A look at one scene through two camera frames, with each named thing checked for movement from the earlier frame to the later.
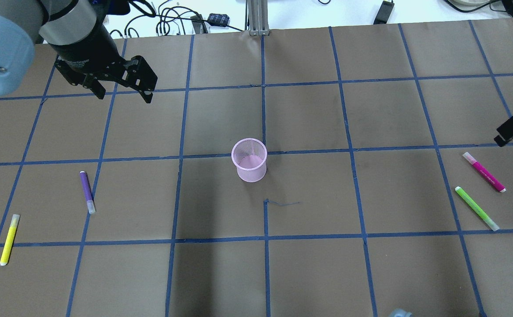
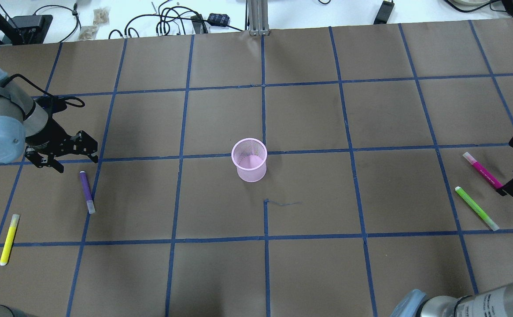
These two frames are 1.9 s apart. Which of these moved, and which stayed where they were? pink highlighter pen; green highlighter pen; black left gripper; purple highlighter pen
Moved: black left gripper
Stayed: pink highlighter pen; purple highlighter pen; green highlighter pen
